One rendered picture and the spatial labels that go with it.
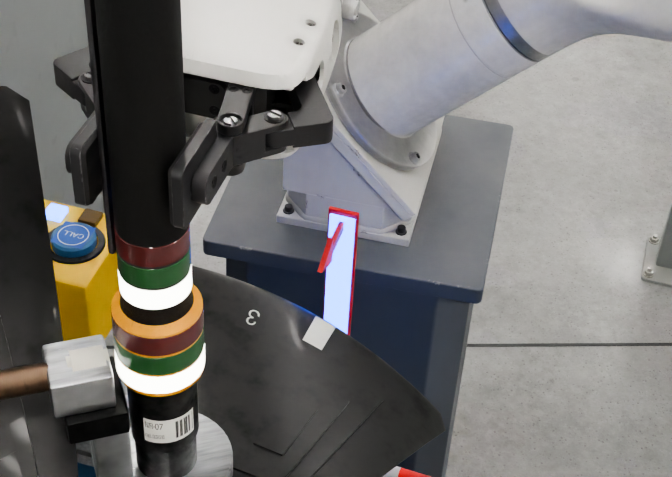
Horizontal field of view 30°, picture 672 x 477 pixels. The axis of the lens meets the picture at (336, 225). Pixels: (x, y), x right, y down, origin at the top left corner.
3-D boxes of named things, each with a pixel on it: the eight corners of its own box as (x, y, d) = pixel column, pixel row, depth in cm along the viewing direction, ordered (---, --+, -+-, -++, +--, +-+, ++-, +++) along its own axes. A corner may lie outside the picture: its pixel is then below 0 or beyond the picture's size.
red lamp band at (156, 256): (123, 274, 55) (121, 253, 54) (109, 225, 57) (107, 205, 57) (198, 260, 56) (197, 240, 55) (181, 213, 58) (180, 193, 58)
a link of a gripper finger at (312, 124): (377, 118, 58) (287, 164, 55) (269, 48, 63) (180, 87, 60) (378, 97, 58) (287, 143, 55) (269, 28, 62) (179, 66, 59)
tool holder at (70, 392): (75, 549, 63) (56, 421, 57) (54, 444, 68) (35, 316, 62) (248, 509, 66) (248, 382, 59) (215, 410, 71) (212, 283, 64)
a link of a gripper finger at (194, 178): (289, 155, 58) (239, 246, 53) (224, 141, 58) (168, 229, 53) (291, 98, 56) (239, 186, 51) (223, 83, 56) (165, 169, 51)
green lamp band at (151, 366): (123, 384, 59) (121, 366, 58) (106, 320, 62) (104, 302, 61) (214, 365, 60) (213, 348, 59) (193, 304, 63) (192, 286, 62)
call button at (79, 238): (44, 256, 112) (42, 242, 111) (64, 229, 115) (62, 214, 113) (85, 267, 111) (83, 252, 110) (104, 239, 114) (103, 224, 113)
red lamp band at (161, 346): (121, 364, 58) (119, 346, 57) (104, 301, 61) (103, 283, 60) (213, 346, 59) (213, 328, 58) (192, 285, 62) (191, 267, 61)
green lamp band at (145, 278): (125, 295, 56) (123, 275, 55) (111, 247, 58) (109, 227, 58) (198, 282, 57) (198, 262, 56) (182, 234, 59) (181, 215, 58)
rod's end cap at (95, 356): (69, 372, 59) (111, 364, 59) (62, 343, 60) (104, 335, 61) (72, 401, 60) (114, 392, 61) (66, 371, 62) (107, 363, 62)
